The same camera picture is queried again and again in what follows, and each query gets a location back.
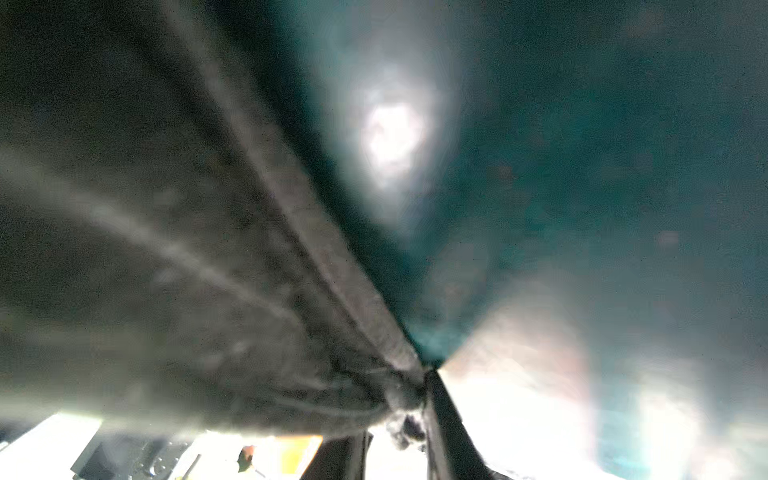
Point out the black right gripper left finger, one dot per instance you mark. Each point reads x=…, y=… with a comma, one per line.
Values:
x=340, y=459

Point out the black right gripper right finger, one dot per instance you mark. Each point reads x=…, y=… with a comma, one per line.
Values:
x=450, y=451

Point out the dark grey pinstriped shirt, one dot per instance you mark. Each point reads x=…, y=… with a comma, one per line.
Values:
x=165, y=262

